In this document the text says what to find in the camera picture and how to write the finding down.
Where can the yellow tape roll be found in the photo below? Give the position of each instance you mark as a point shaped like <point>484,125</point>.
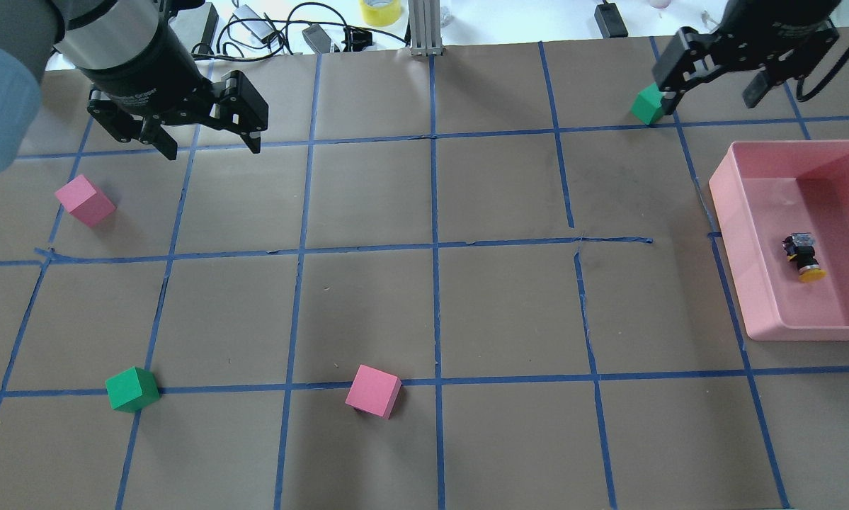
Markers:
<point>379,13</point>

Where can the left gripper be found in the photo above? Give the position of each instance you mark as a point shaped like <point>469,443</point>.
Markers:
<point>154,79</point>

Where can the green cube near base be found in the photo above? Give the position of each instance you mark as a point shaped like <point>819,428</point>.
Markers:
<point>132,389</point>

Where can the aluminium frame post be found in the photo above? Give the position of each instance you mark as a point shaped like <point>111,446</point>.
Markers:
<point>424,27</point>

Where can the green cube far corner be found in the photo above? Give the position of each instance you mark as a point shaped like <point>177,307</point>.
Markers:
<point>647,106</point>

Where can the pink cube near base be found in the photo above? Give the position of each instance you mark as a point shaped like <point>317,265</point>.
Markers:
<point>373,391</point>

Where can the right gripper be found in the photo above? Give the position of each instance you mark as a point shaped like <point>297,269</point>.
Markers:
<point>755,44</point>

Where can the pink plastic bin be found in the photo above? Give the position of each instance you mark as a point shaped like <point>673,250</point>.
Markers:
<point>783,210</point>

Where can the black power adapter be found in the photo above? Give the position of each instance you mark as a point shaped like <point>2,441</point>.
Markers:
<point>609,20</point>

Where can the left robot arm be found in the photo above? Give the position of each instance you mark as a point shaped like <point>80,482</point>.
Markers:
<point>31,30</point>

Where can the pink cube near edge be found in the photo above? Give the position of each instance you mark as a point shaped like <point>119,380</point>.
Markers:
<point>84,200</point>

